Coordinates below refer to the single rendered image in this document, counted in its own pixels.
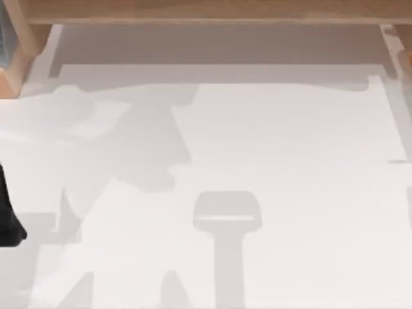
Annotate wooden cupboard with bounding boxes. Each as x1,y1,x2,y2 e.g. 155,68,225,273
0,0,412,99

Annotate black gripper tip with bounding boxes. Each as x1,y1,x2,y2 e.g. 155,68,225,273
0,164,28,248

